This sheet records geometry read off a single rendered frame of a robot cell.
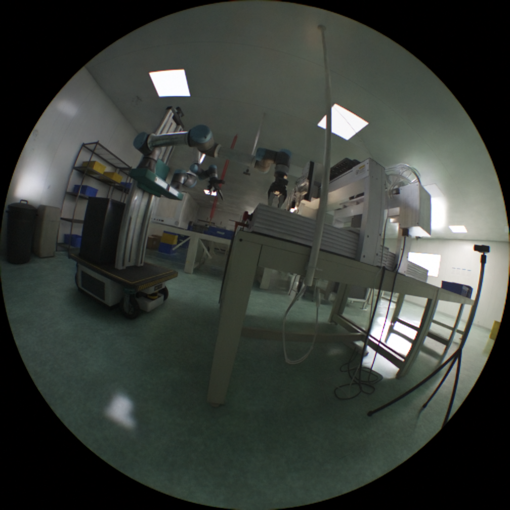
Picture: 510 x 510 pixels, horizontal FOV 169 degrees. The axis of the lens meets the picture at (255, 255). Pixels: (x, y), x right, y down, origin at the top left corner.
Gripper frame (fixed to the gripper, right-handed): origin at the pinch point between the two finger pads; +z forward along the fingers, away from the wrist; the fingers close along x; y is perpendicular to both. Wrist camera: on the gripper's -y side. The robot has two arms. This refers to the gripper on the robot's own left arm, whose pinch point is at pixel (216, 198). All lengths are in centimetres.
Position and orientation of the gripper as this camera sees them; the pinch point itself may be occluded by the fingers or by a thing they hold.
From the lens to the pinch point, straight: 149.8
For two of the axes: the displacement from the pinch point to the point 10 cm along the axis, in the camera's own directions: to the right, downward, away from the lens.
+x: -5.1, -0.2, -8.6
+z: 1.7, 9.8, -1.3
